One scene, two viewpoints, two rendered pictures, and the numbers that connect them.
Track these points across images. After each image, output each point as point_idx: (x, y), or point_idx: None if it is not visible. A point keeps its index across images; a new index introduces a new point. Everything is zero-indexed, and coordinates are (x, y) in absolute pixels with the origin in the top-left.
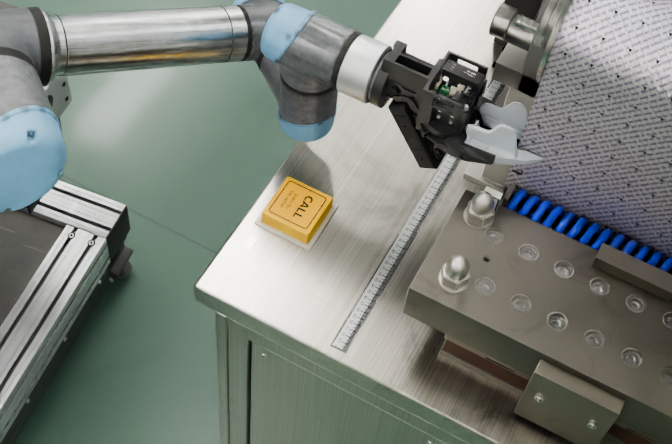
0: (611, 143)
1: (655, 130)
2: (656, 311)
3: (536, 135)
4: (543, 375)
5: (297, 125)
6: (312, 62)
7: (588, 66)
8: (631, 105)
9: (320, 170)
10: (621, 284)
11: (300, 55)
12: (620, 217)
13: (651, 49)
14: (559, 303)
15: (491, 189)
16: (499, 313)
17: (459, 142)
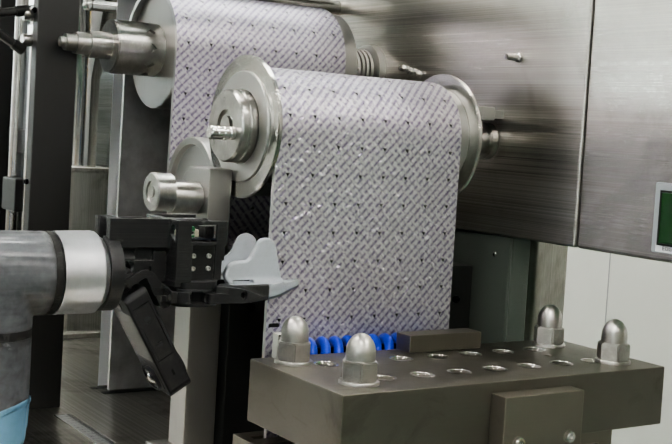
0: (352, 212)
1: (383, 168)
2: (486, 352)
3: (284, 249)
4: (513, 396)
5: (5, 411)
6: (26, 263)
7: (313, 119)
8: (358, 147)
9: None
10: (443, 352)
11: (6, 261)
12: (380, 316)
13: (345, 87)
14: (439, 367)
15: (280, 332)
16: (424, 381)
17: (229, 285)
